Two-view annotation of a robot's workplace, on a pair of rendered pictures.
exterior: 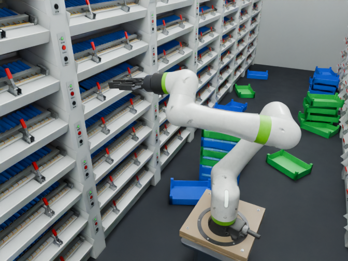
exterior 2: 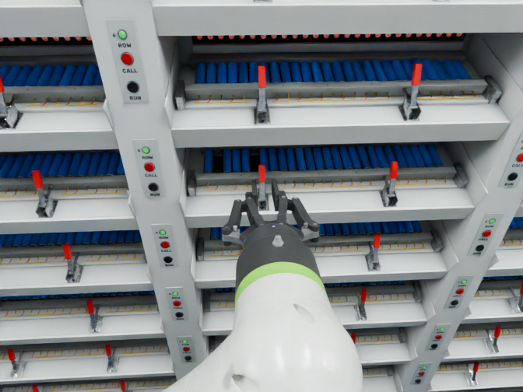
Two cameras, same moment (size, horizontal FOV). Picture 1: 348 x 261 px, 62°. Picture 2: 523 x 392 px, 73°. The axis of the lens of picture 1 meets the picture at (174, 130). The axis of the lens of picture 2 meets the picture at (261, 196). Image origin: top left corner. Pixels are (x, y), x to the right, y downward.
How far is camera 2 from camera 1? 1.06 m
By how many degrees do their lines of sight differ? 52
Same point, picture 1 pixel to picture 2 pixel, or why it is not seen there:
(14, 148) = (16, 211)
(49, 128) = (100, 208)
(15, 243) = (29, 327)
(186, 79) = (250, 380)
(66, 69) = (136, 112)
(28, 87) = (47, 120)
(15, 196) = (27, 274)
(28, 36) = (15, 10)
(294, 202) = not seen: outside the picture
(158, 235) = not seen: outside the picture
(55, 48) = (102, 56)
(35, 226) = (66, 326)
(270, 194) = not seen: outside the picture
